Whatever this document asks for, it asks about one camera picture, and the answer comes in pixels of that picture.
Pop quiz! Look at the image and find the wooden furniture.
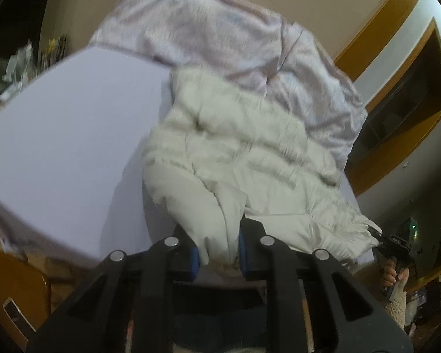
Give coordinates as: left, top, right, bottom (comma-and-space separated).
0, 215, 54, 343

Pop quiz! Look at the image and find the white puffy jacket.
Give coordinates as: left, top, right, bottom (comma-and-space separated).
141, 65, 383, 267

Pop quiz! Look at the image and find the person's right hand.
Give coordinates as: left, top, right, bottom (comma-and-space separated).
380, 257, 411, 289

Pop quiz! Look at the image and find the orange wooden wall trim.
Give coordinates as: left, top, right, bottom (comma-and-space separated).
334, 0, 427, 72

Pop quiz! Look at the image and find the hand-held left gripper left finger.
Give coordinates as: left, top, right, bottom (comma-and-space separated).
26, 224, 201, 353

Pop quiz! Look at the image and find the pale pink patterned quilt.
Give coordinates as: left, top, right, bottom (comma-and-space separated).
88, 0, 368, 171

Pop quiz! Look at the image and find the person's right forearm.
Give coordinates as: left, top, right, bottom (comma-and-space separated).
384, 282, 409, 327

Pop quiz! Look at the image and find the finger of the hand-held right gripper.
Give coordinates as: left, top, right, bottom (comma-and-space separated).
367, 226, 386, 246

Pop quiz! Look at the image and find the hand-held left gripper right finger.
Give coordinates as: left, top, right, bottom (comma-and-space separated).
238, 218, 414, 353

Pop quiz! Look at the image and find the blurred clutter pile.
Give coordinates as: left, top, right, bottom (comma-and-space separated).
0, 34, 70, 118

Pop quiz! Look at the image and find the wooden framed wall niche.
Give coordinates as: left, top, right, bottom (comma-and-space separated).
345, 16, 441, 197

